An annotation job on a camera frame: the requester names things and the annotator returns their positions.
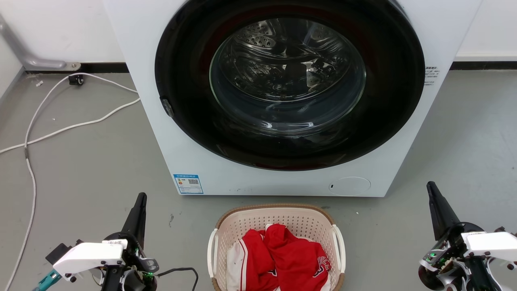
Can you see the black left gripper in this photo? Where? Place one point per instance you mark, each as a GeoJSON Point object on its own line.
{"type": "Point", "coordinates": [139, 279]}

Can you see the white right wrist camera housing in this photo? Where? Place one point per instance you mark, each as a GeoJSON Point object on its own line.
{"type": "Point", "coordinates": [490, 242]}

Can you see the red and white jersey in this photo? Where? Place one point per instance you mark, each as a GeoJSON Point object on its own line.
{"type": "Point", "coordinates": [291, 254]}

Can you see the small black plug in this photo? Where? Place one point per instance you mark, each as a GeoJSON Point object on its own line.
{"type": "Point", "coordinates": [76, 79]}

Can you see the beige plastic laundry basket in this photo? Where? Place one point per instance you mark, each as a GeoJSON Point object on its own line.
{"type": "Point", "coordinates": [282, 216]}

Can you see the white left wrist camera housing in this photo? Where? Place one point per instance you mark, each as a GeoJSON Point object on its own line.
{"type": "Point", "coordinates": [89, 255]}

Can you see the grey drain pipe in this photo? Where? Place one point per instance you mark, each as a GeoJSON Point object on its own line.
{"type": "Point", "coordinates": [24, 56]}

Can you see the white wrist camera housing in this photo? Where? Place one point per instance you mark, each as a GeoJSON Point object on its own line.
{"type": "Point", "coordinates": [490, 242]}
{"type": "Point", "coordinates": [89, 255]}

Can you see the round black washing machine door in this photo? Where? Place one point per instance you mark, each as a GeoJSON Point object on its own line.
{"type": "Point", "coordinates": [190, 81]}

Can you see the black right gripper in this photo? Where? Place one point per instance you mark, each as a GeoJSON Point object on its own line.
{"type": "Point", "coordinates": [448, 258]}

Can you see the white front-load washing machine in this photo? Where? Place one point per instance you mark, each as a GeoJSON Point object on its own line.
{"type": "Point", "coordinates": [169, 153]}

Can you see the blue energy label sticker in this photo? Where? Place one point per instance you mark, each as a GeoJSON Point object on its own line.
{"type": "Point", "coordinates": [188, 184]}

